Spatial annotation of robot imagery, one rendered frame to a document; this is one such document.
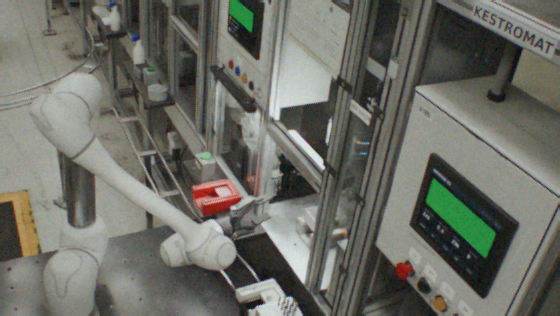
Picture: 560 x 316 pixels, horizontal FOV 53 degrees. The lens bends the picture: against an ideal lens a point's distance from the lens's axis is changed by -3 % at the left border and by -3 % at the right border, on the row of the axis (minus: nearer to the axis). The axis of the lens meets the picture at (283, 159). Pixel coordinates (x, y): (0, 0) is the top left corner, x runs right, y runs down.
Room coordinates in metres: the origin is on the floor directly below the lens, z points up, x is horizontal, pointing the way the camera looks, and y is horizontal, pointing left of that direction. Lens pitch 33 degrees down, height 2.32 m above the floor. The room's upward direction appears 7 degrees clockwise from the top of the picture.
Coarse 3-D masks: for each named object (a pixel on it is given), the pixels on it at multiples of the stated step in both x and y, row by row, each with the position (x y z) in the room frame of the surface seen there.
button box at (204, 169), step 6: (198, 156) 1.90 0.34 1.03; (198, 162) 1.88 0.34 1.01; (204, 162) 1.87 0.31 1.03; (210, 162) 1.87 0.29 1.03; (198, 168) 1.88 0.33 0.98; (204, 168) 1.86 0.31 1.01; (210, 168) 1.87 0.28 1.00; (198, 174) 1.88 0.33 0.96; (204, 174) 1.86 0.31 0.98; (210, 174) 1.87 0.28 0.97; (198, 180) 1.88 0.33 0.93; (204, 180) 1.86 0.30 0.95; (210, 180) 1.87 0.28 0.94
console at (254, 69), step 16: (224, 0) 2.05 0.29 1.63; (256, 0) 1.80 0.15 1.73; (272, 0) 1.73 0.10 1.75; (224, 16) 2.04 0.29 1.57; (256, 16) 1.79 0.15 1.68; (272, 16) 1.72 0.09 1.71; (224, 32) 2.03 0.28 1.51; (256, 32) 1.78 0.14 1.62; (272, 32) 1.72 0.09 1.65; (224, 48) 2.02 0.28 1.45; (240, 48) 1.90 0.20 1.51; (256, 48) 1.77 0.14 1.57; (272, 48) 1.73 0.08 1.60; (224, 64) 2.02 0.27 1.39; (240, 64) 1.89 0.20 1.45; (256, 64) 1.79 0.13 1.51; (240, 80) 1.89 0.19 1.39; (256, 80) 1.78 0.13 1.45; (256, 96) 1.76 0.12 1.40
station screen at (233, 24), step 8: (240, 0) 1.88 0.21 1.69; (248, 8) 1.82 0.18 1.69; (232, 16) 1.92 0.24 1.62; (232, 24) 1.92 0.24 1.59; (240, 24) 1.86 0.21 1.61; (232, 32) 1.92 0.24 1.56; (240, 32) 1.86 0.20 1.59; (248, 32) 1.81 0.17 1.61; (240, 40) 1.85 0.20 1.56; (248, 40) 1.80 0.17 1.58; (248, 48) 1.80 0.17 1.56
